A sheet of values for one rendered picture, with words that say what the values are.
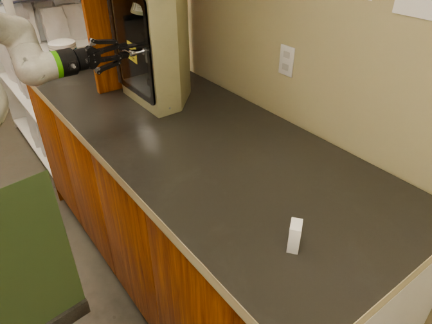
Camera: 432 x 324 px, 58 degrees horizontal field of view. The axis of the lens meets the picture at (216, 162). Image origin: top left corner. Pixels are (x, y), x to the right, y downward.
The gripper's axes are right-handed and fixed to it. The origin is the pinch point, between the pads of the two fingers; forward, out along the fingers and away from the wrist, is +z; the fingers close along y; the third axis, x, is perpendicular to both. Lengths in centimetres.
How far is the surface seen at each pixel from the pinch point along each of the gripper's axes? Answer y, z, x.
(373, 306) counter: -26, -3, -115
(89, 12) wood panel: 9.2, -2.7, 26.1
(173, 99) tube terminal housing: -19.7, 12.1, -10.8
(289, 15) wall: 12, 48, -36
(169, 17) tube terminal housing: 12.1, 12.5, -10.9
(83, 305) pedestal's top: -27, -52, -76
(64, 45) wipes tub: -11, -6, 57
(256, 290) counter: -26, -20, -96
